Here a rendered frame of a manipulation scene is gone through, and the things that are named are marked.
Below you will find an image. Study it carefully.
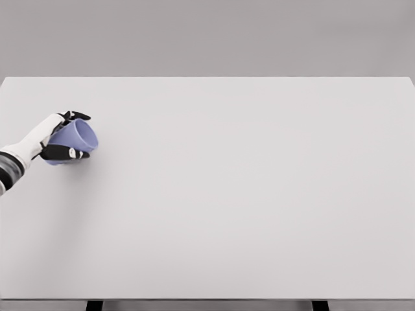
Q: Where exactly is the lavender plastic cup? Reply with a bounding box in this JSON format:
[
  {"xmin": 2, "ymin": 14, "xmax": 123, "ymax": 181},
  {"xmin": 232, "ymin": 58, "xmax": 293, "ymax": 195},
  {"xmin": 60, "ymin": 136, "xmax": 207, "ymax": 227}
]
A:
[{"xmin": 46, "ymin": 118, "xmax": 99, "ymax": 167}]

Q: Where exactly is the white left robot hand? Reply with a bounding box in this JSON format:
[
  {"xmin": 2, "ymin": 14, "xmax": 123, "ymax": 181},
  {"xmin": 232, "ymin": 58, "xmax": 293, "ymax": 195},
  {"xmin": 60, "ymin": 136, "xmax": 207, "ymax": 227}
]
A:
[{"xmin": 25, "ymin": 110, "xmax": 92, "ymax": 161}]

